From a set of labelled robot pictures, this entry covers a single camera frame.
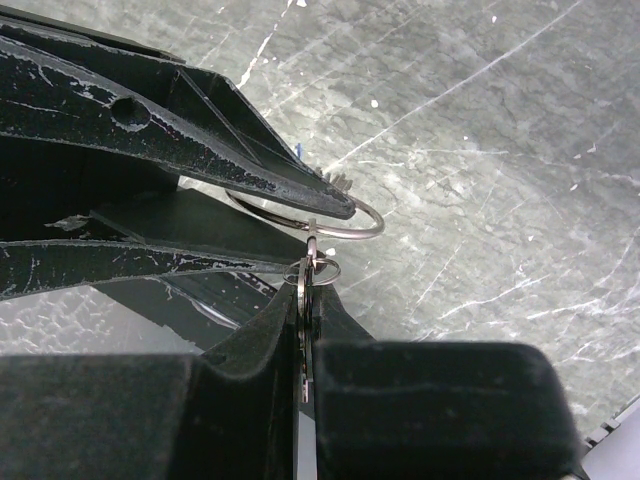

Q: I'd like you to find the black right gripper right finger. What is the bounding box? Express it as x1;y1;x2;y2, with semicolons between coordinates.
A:
313;286;582;479

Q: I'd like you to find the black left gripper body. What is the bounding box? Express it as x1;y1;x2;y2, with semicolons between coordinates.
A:
0;14;186;246

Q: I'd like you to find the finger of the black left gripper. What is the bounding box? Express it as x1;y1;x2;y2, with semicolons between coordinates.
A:
1;189;300;300
1;19;355;219

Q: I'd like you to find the bunch of silver keys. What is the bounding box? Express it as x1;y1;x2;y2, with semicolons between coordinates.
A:
282;219;342;404

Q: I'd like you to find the aluminium frame rail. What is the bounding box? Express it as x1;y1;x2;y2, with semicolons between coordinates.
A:
581;397;639;480

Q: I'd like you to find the large silver keyring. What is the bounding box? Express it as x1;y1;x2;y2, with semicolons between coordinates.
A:
225;190;386;241

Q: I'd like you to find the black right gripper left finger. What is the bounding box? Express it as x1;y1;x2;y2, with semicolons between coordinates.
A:
1;286;299;479

